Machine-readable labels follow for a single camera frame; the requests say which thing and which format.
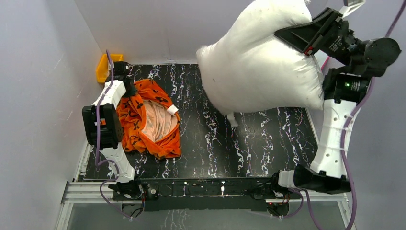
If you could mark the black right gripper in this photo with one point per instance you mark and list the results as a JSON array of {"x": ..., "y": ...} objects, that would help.
[{"x": 305, "y": 37}]

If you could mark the white pillow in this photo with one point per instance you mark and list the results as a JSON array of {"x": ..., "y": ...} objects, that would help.
[{"x": 250, "y": 70}]

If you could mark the orange patterned pillowcase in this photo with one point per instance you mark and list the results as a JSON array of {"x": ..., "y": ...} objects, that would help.
[{"x": 151, "y": 121}]

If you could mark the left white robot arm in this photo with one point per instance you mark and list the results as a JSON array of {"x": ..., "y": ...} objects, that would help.
[{"x": 102, "y": 125}]

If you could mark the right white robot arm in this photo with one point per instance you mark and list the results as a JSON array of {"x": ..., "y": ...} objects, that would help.
[{"x": 345, "y": 91}]

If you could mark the pink framed whiteboard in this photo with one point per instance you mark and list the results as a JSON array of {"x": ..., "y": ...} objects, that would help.
[{"x": 324, "y": 62}]

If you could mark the yellow plastic bin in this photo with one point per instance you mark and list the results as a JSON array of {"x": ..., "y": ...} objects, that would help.
[{"x": 102, "y": 71}]

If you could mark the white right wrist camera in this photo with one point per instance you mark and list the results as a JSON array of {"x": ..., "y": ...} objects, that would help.
[{"x": 350, "y": 6}]

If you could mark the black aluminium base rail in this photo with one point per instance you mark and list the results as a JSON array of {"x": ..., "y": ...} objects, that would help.
[{"x": 174, "y": 193}]

